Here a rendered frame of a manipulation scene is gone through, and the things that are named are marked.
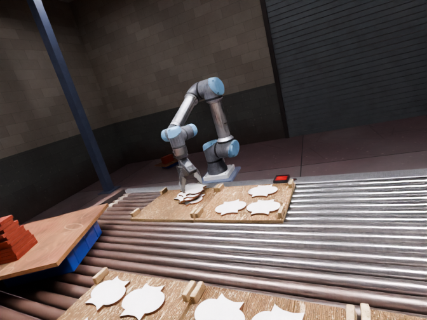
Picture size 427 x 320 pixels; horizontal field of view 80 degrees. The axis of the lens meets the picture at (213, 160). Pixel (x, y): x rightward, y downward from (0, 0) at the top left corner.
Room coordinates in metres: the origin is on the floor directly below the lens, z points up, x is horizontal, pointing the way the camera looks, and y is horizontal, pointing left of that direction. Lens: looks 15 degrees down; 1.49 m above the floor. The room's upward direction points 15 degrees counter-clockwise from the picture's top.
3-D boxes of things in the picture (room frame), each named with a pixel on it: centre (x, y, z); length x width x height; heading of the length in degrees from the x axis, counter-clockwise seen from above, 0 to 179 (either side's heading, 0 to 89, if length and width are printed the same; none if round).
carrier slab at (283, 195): (1.14, -0.10, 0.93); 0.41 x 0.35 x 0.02; 61
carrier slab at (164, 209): (1.34, 0.26, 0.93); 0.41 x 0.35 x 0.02; 60
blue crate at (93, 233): (1.09, 0.82, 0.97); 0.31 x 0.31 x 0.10; 88
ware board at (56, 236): (1.10, 0.88, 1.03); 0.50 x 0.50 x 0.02; 88
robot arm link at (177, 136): (1.36, 0.16, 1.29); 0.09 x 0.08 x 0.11; 143
